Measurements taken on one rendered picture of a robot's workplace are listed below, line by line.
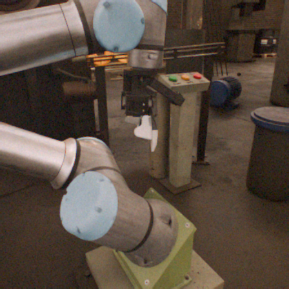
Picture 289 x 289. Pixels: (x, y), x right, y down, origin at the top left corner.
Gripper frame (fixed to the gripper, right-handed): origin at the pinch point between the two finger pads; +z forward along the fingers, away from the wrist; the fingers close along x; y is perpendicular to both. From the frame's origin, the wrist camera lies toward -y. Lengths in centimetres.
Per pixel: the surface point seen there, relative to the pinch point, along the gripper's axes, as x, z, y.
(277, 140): -26, 12, -73
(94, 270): 3.6, 40.7, 15.2
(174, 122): -51, 9, -30
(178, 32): -298, -50, -130
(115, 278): 8.2, 40.3, 9.3
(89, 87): -97, 0, 9
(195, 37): -290, -45, -154
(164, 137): -61, 21, -30
